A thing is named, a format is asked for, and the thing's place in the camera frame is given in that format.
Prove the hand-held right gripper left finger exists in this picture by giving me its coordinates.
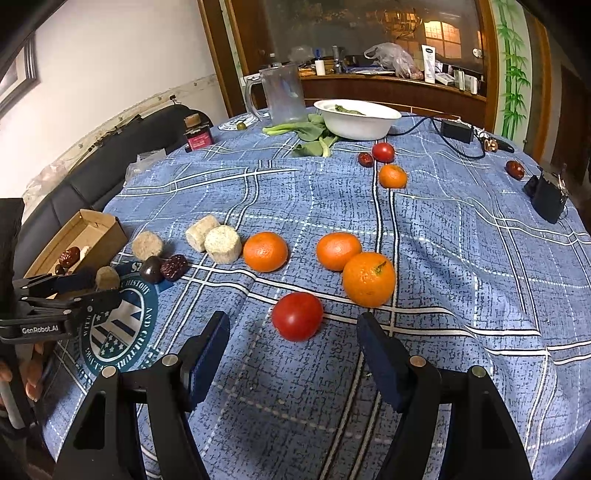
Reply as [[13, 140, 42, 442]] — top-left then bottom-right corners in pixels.
[[53, 311, 232, 480]]

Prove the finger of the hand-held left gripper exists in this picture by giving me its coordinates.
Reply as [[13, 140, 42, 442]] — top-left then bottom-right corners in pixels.
[[18, 290, 123, 326], [13, 270, 99, 298]]

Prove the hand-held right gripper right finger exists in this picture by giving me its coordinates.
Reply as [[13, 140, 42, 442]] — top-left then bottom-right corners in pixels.
[[355, 312, 536, 480]]

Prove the brown cardboard box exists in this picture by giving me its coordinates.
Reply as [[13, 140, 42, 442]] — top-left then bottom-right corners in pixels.
[[23, 209, 129, 289]]

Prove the large orange with stem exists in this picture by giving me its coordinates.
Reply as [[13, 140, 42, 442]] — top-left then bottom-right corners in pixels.
[[342, 252, 397, 308]]

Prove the dark wrinkled red date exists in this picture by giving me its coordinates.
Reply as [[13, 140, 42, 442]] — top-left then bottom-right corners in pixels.
[[160, 255, 190, 281]]

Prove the large red tomato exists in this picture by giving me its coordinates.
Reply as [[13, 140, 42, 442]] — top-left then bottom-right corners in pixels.
[[271, 292, 324, 342]]

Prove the white yam piece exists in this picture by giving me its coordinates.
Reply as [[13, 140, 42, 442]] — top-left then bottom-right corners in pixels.
[[204, 224, 243, 265], [185, 215, 221, 253]]

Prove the person's left hand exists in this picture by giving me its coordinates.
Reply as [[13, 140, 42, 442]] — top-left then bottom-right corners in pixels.
[[0, 342, 49, 402]]

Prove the dark purple plum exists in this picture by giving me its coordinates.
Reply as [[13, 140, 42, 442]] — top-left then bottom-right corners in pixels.
[[140, 257, 163, 284]]

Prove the black sofa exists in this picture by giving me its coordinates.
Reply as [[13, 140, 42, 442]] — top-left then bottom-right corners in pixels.
[[0, 104, 218, 287]]

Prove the white yam piece on table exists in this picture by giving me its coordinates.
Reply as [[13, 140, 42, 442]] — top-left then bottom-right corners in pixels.
[[185, 215, 221, 253]]

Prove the blue plaid tablecloth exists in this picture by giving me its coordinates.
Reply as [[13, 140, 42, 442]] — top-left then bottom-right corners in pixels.
[[41, 108, 591, 480]]

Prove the small orange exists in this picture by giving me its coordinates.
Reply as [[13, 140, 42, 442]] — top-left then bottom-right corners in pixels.
[[379, 165, 409, 189]]

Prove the dark bottle with red label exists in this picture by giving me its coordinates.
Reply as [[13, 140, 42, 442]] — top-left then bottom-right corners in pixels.
[[183, 114, 214, 153]]

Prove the white bowl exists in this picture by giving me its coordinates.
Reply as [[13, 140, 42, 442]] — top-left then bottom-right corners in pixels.
[[314, 99, 402, 140]]

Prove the black pouch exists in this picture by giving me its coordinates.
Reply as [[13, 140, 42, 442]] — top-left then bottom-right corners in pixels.
[[523, 168, 570, 224]]

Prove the green leafy vegetable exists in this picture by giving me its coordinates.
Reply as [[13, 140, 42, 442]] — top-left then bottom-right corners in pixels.
[[262, 114, 340, 158]]

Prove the black power adapter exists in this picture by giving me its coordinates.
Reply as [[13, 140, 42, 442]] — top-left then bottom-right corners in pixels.
[[440, 119, 475, 145]]

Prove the wooden glass cabinet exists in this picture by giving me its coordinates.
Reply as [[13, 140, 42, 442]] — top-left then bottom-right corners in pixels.
[[198, 0, 502, 130]]

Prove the clear plastic pitcher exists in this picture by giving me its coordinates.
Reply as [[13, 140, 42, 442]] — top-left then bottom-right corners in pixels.
[[244, 63, 306, 122]]

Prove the clear plastic bag with food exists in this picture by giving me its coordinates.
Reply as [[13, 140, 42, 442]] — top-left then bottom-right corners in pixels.
[[364, 42, 423, 79]]

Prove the grey picture frame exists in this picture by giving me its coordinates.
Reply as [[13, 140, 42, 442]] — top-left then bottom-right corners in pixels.
[[0, 34, 40, 118]]

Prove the bamboo wall decoration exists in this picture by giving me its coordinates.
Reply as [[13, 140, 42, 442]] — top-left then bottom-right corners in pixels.
[[494, 0, 532, 139]]

